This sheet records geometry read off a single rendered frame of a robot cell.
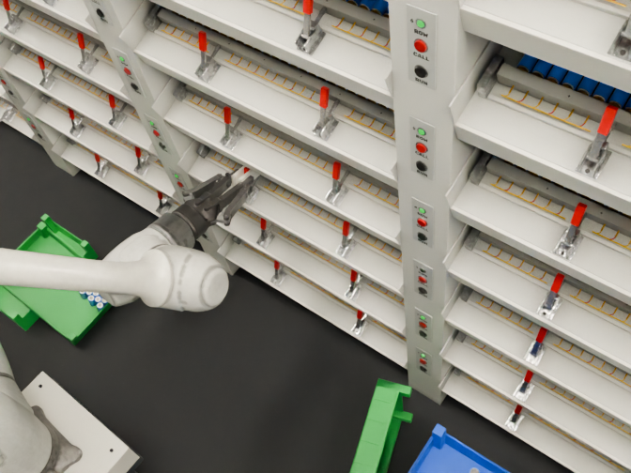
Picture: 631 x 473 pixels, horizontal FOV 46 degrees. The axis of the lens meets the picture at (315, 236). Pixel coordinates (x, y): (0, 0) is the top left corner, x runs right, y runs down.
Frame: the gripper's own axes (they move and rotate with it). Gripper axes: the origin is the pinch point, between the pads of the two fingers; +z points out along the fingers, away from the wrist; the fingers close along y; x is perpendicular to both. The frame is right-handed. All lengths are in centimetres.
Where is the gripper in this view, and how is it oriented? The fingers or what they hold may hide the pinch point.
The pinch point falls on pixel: (246, 175)
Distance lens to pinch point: 162.1
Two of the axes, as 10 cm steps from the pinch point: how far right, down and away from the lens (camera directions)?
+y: 8.0, 4.4, -4.1
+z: 6.0, -5.9, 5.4
